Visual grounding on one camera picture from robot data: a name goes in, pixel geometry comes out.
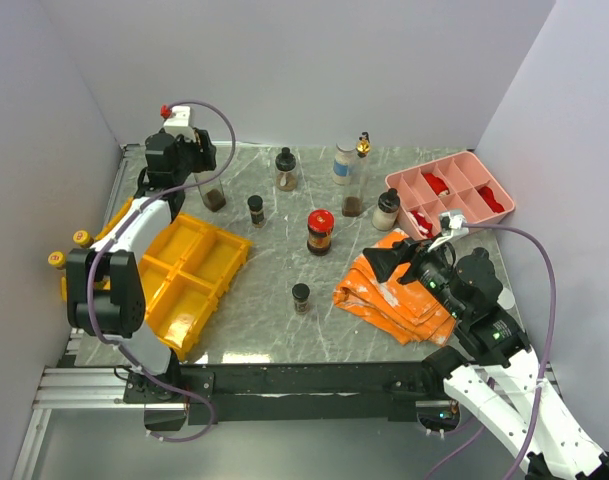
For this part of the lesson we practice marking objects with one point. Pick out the black-lid jar white powder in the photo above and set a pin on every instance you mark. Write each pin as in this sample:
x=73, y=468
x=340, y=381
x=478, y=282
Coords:
x=386, y=212

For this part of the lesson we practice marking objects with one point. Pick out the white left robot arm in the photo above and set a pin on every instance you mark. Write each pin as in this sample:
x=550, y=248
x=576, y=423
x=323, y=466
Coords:
x=105, y=296

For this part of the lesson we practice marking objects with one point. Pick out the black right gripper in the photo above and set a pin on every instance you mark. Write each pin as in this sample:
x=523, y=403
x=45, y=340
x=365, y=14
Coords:
x=409, y=250

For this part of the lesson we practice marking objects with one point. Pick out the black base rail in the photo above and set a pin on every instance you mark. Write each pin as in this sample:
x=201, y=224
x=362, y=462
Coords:
x=396, y=391

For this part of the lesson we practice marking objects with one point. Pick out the red-lid sauce jar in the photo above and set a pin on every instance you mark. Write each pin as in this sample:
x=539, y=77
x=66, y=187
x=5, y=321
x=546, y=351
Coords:
x=320, y=224

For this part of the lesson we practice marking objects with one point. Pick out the green-label sauce bottle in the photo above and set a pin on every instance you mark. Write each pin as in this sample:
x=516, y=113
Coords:
x=83, y=239
x=57, y=259

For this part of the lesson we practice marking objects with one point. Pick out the black-lid jar brown powder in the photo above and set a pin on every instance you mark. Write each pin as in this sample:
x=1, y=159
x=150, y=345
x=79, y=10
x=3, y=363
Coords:
x=286, y=170

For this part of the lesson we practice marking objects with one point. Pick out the pink compartment tray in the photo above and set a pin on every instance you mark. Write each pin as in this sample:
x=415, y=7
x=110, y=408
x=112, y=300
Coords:
x=464, y=173

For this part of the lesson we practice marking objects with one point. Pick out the red sock right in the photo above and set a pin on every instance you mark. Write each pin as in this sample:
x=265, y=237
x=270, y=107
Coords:
x=488, y=196

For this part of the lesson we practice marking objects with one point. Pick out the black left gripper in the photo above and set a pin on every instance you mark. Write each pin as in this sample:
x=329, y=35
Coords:
x=206, y=158

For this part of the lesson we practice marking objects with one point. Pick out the yellow compartment bin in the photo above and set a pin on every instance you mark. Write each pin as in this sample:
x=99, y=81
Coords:
x=184, y=273

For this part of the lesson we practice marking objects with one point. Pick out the black-cap spice shaker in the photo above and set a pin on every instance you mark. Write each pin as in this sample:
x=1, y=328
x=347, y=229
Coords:
x=255, y=205
x=301, y=293

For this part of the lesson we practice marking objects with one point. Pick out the black-cap spice shaker back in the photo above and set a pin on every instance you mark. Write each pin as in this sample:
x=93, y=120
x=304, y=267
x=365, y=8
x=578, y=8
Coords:
x=255, y=205

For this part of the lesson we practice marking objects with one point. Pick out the white-lid jar right edge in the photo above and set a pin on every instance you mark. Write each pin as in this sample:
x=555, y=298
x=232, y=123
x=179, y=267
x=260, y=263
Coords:
x=506, y=299

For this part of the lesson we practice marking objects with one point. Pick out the red sock in tray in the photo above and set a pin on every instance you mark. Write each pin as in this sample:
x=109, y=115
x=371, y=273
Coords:
x=422, y=224

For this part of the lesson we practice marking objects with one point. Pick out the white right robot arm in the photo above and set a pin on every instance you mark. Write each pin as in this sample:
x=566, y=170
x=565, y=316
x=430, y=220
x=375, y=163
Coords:
x=496, y=376

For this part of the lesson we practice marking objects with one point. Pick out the orange tie-dye cloth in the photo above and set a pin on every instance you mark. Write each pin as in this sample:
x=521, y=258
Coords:
x=409, y=313

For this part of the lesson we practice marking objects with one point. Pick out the red sock middle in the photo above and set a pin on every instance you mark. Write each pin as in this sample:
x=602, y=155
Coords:
x=437, y=184

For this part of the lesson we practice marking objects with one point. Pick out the black-cap spice shaker front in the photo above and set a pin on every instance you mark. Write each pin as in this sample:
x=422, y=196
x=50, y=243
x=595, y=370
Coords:
x=301, y=293

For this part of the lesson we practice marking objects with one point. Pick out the blue-label clear jar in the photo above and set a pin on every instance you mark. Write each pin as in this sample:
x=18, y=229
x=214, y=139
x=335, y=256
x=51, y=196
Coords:
x=344, y=155

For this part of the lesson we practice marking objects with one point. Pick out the tall oil bottle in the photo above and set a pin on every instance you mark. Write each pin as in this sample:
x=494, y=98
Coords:
x=211, y=190
x=357, y=178

